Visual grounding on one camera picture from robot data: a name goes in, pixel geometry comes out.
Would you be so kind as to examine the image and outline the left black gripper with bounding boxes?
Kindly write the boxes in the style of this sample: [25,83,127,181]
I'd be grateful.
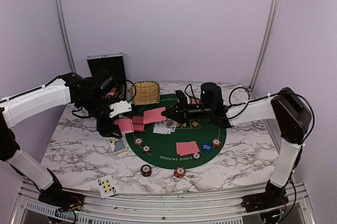
[78,94,122,138]

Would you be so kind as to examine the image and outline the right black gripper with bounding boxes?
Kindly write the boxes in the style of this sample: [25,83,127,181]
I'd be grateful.
[162,97,213,127]

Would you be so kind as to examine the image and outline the dealt card top seat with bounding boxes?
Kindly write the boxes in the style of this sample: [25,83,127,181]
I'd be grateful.
[189,98,201,105]

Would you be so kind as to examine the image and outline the dealt card seat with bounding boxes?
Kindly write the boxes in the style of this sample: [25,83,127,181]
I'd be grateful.
[133,123,145,132]
[176,141,200,156]
[189,98,201,105]

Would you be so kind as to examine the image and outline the face-up six community card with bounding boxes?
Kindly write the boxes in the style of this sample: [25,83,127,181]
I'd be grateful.
[166,120,177,134]

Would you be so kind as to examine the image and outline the face-up jack of clubs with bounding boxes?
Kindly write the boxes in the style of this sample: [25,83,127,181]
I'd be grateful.
[163,119,169,134]

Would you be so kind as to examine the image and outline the face-down card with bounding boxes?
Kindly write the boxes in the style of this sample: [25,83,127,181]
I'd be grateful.
[143,107,166,125]

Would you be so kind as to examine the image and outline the dealt card bottom seat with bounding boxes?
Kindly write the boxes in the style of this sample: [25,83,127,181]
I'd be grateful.
[176,141,200,156]

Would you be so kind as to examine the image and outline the blue small blind button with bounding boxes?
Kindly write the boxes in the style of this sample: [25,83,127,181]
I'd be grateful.
[201,143,213,153]

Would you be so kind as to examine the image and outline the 5 chip stack mat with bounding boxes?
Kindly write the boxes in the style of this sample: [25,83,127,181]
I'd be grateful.
[212,138,222,147]

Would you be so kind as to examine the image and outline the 100 chip stack bottom mat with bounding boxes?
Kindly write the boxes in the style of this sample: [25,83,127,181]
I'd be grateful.
[192,153,202,160]

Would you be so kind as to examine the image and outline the red tan 5 chip stack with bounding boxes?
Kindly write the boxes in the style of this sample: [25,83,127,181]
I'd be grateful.
[174,166,186,178]

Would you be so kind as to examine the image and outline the black red 100 chip stack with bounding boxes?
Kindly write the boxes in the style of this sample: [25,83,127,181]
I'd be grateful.
[141,164,152,177]

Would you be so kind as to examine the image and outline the face-up six of spades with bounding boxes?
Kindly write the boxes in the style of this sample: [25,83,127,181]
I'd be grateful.
[97,176,117,199]

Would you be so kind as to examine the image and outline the red playing card deck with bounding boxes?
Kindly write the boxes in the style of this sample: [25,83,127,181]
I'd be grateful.
[114,118,134,134]

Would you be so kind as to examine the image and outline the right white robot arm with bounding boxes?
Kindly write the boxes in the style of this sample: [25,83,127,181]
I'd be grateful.
[161,83,314,207]

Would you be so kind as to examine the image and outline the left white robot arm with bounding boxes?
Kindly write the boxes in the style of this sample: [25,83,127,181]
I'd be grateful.
[1,70,131,206]

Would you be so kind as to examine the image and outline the boxed card deck in case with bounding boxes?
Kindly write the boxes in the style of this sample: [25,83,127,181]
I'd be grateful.
[107,88,117,97]

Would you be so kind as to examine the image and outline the right chip row in case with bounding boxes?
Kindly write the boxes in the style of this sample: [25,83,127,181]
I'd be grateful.
[117,84,126,100]

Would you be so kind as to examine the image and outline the round green poker mat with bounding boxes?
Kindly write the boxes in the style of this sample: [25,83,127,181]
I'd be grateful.
[124,93,227,170]

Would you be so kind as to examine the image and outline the woven bamboo basket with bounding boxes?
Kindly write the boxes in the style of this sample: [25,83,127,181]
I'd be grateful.
[131,81,161,106]

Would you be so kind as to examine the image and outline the aluminium poker case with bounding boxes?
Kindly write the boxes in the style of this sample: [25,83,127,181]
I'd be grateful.
[86,52,127,101]

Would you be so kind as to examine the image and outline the playing card box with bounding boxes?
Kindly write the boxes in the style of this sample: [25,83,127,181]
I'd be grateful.
[108,138,128,156]

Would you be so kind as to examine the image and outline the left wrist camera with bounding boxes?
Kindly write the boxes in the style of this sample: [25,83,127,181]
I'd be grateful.
[108,101,132,118]

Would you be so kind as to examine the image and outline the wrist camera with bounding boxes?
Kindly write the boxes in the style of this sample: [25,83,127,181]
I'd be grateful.
[201,82,224,110]
[108,101,132,118]

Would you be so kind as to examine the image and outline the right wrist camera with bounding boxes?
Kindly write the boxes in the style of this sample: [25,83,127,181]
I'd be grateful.
[201,82,224,110]

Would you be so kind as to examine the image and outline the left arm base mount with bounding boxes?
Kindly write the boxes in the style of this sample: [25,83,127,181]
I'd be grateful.
[38,188,84,210]

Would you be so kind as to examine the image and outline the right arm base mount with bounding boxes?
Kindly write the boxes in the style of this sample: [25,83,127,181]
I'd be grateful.
[241,191,289,212]

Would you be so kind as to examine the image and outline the aluminium front rail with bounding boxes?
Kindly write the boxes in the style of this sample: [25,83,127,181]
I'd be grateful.
[10,181,317,223]

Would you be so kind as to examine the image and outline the left aluminium frame post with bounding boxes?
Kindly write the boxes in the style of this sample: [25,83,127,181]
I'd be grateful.
[54,0,77,73]

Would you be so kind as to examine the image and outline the aluminium frame post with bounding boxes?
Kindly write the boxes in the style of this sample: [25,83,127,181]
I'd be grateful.
[249,0,280,91]
[54,0,77,73]

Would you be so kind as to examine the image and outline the right aluminium frame post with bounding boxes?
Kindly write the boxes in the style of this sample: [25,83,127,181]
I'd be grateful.
[249,0,280,91]

